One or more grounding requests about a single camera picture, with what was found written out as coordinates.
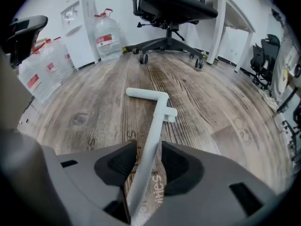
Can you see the black office chair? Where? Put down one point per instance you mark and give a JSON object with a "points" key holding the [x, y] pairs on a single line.
{"points": [[296, 116], [265, 55], [174, 6]]}

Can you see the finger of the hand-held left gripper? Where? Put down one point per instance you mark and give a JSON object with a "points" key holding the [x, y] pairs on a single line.
{"points": [[28, 25]]}

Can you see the white water dispenser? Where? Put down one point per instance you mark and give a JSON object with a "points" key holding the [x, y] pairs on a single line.
{"points": [[80, 27]]}

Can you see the person's khaki trousers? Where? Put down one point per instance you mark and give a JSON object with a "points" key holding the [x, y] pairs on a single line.
{"points": [[11, 91]]}

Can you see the white desk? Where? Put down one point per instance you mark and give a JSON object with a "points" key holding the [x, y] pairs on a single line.
{"points": [[217, 32]]}

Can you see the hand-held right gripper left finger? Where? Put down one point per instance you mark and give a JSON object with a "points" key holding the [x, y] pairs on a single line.
{"points": [[94, 196]]}

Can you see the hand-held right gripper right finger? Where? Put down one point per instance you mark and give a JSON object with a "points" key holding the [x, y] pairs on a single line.
{"points": [[211, 196]]}

